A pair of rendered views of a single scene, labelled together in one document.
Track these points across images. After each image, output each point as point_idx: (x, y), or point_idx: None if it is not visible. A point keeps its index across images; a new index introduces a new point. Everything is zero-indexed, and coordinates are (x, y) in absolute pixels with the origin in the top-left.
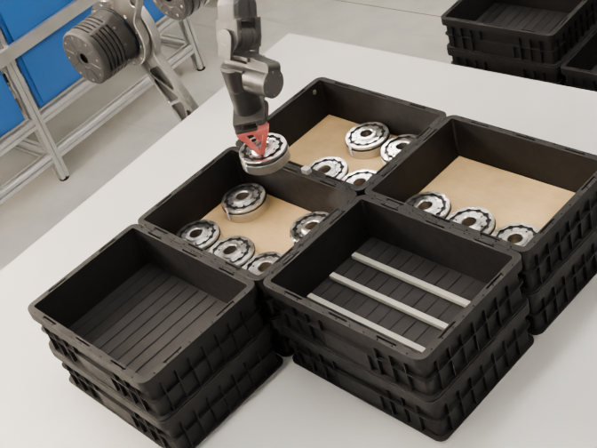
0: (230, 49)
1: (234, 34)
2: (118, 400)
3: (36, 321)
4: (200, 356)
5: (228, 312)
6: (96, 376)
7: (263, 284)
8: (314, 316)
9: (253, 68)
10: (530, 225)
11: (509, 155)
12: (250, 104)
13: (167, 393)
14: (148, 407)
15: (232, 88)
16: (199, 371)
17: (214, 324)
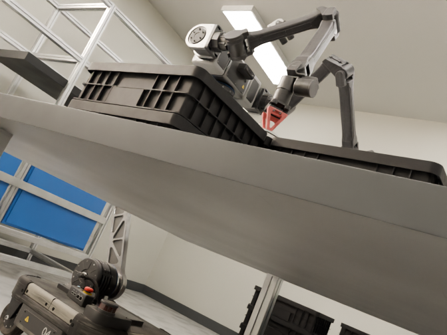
0: (298, 66)
1: (303, 64)
2: (126, 115)
3: (92, 68)
4: (222, 121)
5: (253, 121)
6: (116, 102)
7: (269, 142)
8: (318, 150)
9: (306, 78)
10: None
11: None
12: (285, 99)
13: (199, 101)
14: (167, 110)
15: (284, 84)
16: (214, 128)
17: (245, 113)
